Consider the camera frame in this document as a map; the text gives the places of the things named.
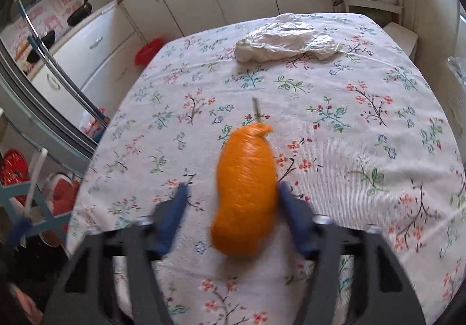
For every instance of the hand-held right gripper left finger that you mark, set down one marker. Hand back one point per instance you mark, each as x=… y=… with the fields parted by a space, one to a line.
x=174 y=212

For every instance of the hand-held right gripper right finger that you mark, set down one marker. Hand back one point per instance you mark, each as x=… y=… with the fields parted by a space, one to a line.
x=293 y=217

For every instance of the orange pumpkin piece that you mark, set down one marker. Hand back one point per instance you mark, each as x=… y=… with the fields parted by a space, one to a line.
x=245 y=194

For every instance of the red trash bin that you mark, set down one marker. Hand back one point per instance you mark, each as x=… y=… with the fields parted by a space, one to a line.
x=147 y=52

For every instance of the blue and white folding rack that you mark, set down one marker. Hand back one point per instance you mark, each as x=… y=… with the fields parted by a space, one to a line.
x=22 y=201

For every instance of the red cushion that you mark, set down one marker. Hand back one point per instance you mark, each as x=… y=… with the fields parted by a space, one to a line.
x=14 y=168

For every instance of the grey metal poles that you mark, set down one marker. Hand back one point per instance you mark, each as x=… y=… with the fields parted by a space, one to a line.
x=47 y=92

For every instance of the crumpled white paper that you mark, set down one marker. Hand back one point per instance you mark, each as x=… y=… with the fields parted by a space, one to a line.
x=287 y=39

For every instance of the white stool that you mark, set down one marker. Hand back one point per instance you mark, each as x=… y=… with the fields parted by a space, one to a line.
x=400 y=37

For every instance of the black wok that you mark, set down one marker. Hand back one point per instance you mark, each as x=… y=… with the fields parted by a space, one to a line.
x=40 y=46

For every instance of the clear plastic bag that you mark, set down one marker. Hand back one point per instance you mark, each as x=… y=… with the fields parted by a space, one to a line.
x=458 y=73

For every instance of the black frying pan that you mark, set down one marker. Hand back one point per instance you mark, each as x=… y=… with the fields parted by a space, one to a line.
x=80 y=12

